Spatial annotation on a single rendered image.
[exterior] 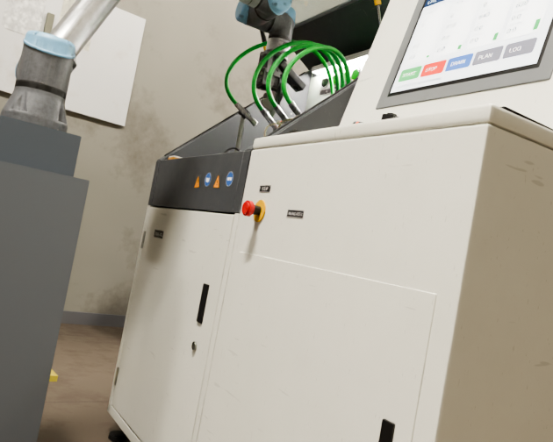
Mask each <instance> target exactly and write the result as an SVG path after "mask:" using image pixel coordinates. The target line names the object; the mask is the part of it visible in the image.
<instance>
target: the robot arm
mask: <svg viewBox="0 0 553 442"><path fill-rule="evenodd" d="M119 1H120V0H76V1H75V2H74V3H73V5H72V6H71V7H70V8H69V10H68V11H67V12H66V14H65V15H64V16H63V17H62V19H61V20H60V21H59V23H58V24H57V25H56V26H55V27H54V29H53V30H52V31H51V32H50V33H46V32H39V31H28V32H27V33H26V35H25V38H24V40H23V41H24V45H23V49H22V53H21V56H20V58H19V61H18V63H17V65H16V67H15V76H16V82H15V87H14V90H13V92H12V94H11V96H10V98H9V99H8V101H7V103H6V104H5V106H4V107H3V109H2V110H1V113H0V116H1V115H2V116H6V117H9V118H15V119H18V120H22V121H25V122H28V123H32V124H36V125H41V126H45V127H48V128H52V129H55V130H58V131H62V132H67V130H68V124H67V117H66V110H65V101H66V96H67V92H68V85H69V80H70V76H71V73H72V72H73V71H74V69H75V68H76V66H77V64H76V56H77V55H78V54H79V53H80V52H81V51H82V49H83V48H84V47H85V45H86V44H87V43H88V41H89V40H90V39H91V37H92V36H93V35H94V34H95V32H96V31H97V29H98V28H99V27H100V26H101V24H102V23H103V22H104V21H105V20H106V19H107V17H108V16H109V15H110V14H111V12H112V11H113V9H114V8H115V7H116V6H117V4H118V3H119ZM238 1H239V2H238V4H237V7H236V11H235V18H236V20H237V21H239V22H241V23H243V24H244V25H248V26H251V27H253V28H255V29H258V30H260V31H263V32H266V33H268V34H269V36H268V42H267V46H266V50H265V51H263V52H260V57H259V62H258V64H259V63H260V61H261V60H262V59H263V58H264V57H265V56H266V55H267V54H268V53H269V52H271V51H272V50H273V49H275V48H276V47H278V46H281V45H282V44H285V43H288V42H291V39H292V34H293V29H294V26H295V19H296V12H295V10H294V9H293V8H292V7H291V4H292V0H238ZM288 49H290V47H287V48H285V49H283V50H281V51H279V52H278V53H276V54H274V55H273V56H272V57H271V58H269V59H268V60H267V61H266V63H265V64H264V65H263V67H262V69H261V70H260V72H259V75H258V77H257V81H256V88H257V89H260V90H265V91H266V80H267V75H268V72H269V70H270V68H271V66H272V65H273V63H274V62H275V60H276V59H277V58H278V57H279V56H280V55H281V54H282V53H284V52H285V51H287V50H288ZM288 56H289V55H288ZM288 56H287V57H285V58H284V59H283V60H282V61H281V62H280V63H279V64H278V66H277V67H276V69H275V71H274V73H273V75H272V78H271V84H270V87H271V93H272V96H273V98H274V100H275V101H276V104H278V105H279V106H280V103H281V101H282V99H283V96H284V94H283V91H282V77H283V74H284V70H285V69H286V67H287V65H288V64H287V63H286V62H287V59H288ZM287 83H288V84H289V85H290V86H291V87H292V88H293V89H294V91H295V92H299V91H301V90H304V89H305V87H306V84H305V83H304V82H303V81H302V80H301V78H300V77H299V76H298V75H297V74H296V73H295V72H294V71H293V70H292V69H291V71H290V73H289V74H288V78H287ZM259 101H260V103H261V105H262V107H263V108H265V110H266V111H267V112H268V113H269V114H270V116H271V117H272V118H273V117H274V116H275V114H276V112H275V110H274V109H273V106H272V105H271V103H270V101H269V99H268V96H267V92H266V93H264V94H263V98H262V99H261V100H259Z"/></svg>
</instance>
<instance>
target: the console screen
mask: <svg viewBox="0 0 553 442"><path fill-rule="evenodd" d="M552 74H553V0H419V1H418V3H417V5H416V7H415V10H414V12H413V15H412V18H411V21H410V23H409V26H408V27H407V30H406V34H405V36H404V38H403V40H402V43H401V45H400V48H399V51H398V53H397V56H396V58H395V61H394V62H393V65H392V68H391V72H390V73H389V76H388V78H387V81H386V83H385V86H384V89H383V91H382V94H381V96H380V98H379V100H378V103H377V107H376V110H379V109H384V108H390V107H394V106H400V105H405V104H410V103H419V102H425V101H430V100H435V99H440V98H445V97H451V96H460V95H465V94H470V93H476V92H481V91H486V90H491V89H501V88H506V87H511V86H516V85H522V84H527V83H531V82H541V81H547V80H549V79H550V78H551V76H552Z"/></svg>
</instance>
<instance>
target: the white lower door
mask: <svg viewBox="0 0 553 442"><path fill-rule="evenodd" d="M233 220H234V215H230V214H220V213H211V212H202V211H193V210H176V209H166V208H157V207H150V210H149V214H148V219H147V227H146V231H144V233H143V238H142V242H141V247H140V248H142V250H141V255H140V263H139V267H138V272H137V276H136V281H135V285H134V291H133V299H132V303H131V308H130V312H129V317H128V321H127V326H126V334H125V338H124V344H123V348H122V353H121V357H120V362H119V366H118V367H117V372H116V376H115V381H114V385H115V388H114V393H113V398H112V402H111V404H112V406H113V407H114V408H115V409H116V410H117V412H118V413H119V414H120V416H122V418H124V420H125V421H126V422H127V424H128V425H129V426H130V427H131V429H132V430H133V431H134V432H135V434H136V435H137V436H138V437H139V439H140V440H141V441H142V442H191V441H192V437H193V432H194V427H195V423H196V418H197V413H198V405H199V400H200V395H201V390H202V386H203V381H204V376H205V368H206V362H207V358H208V353H209V349H210V344H211V339H212V330H213V326H214V321H215V317H216V311H217V307H218V302H219V293H220V289H221V284H222V279H223V274H224V270H225V265H226V257H227V252H228V247H229V242H230V238H231V232H232V228H233Z"/></svg>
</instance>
